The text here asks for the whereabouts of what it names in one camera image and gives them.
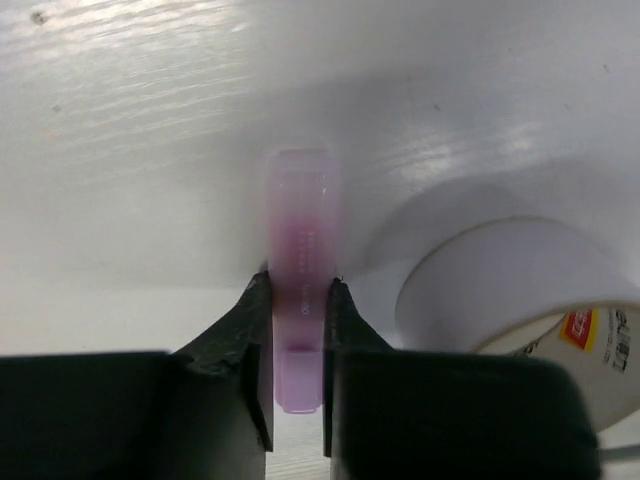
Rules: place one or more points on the purple glue stick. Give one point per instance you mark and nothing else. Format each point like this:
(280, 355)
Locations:
(303, 194)

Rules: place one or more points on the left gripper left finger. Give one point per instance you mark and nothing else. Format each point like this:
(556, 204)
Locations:
(202, 412)

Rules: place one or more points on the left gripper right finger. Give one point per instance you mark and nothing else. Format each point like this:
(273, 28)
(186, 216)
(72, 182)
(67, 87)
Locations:
(397, 414)

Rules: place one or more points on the large clear tape roll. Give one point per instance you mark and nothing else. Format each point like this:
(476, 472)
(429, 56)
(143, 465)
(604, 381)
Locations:
(533, 288)

